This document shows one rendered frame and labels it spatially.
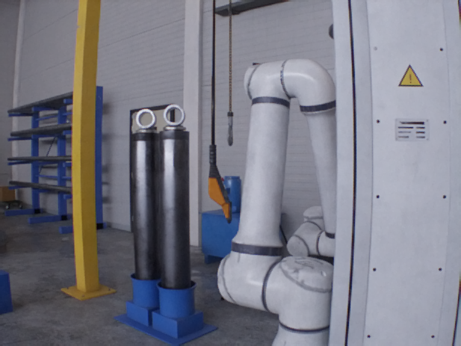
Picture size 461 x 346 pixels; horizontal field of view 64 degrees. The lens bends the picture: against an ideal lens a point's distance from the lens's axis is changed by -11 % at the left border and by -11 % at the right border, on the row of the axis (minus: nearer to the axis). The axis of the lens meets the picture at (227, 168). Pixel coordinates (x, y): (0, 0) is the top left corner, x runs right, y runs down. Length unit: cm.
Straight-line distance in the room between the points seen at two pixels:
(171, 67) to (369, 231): 588
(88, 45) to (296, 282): 330
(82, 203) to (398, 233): 324
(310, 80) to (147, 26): 625
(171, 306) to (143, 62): 499
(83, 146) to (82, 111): 31
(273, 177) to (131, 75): 637
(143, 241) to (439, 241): 246
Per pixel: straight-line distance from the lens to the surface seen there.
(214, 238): 493
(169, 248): 289
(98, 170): 755
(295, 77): 119
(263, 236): 117
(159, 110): 665
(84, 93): 388
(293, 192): 509
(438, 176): 95
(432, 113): 95
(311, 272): 107
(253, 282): 115
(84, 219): 388
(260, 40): 555
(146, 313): 320
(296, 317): 110
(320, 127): 122
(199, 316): 311
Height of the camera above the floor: 128
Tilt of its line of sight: 1 degrees down
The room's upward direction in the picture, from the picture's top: straight up
